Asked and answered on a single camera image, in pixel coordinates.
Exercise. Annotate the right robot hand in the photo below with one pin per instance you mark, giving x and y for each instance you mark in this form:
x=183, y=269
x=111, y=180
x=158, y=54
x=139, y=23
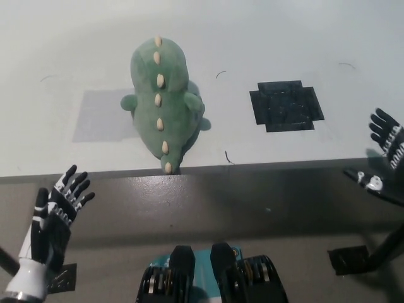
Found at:
x=394, y=142

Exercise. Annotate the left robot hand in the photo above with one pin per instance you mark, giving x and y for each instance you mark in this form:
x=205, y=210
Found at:
x=57, y=227

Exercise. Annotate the green plush dinosaur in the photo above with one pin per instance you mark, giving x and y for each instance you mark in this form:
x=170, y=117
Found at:
x=158, y=120

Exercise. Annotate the black slanted table leg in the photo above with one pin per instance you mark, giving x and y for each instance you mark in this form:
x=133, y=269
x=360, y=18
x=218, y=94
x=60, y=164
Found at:
x=8, y=260
x=388, y=252

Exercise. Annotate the black tape cross patch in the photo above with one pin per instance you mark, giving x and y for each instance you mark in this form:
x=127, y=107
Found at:
x=285, y=105

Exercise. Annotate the grey tape square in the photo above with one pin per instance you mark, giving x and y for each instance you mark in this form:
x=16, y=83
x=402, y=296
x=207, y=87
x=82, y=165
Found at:
x=101, y=116

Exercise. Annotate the black and teal robot torso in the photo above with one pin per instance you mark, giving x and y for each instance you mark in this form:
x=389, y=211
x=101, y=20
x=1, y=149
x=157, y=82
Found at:
x=227, y=277

